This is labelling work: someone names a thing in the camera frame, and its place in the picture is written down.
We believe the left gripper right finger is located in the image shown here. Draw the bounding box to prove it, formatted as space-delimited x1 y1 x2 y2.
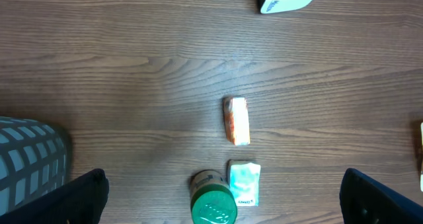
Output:
339 168 422 224

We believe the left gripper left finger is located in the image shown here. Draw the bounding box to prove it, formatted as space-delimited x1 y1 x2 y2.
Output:
1 168 109 224

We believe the beige snack pouch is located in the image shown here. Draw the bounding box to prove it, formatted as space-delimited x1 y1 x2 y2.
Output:
420 122 423 192

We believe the teal tissue pack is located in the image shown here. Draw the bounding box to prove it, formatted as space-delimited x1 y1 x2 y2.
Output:
227 160 261 207

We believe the green lid jar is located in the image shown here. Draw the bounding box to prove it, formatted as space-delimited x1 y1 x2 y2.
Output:
190 170 238 224

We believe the orange tissue pack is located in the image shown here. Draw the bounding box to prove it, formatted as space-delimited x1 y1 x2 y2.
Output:
223 96 250 146

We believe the grey plastic shopping basket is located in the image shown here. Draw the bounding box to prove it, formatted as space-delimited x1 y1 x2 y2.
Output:
1 116 72 215

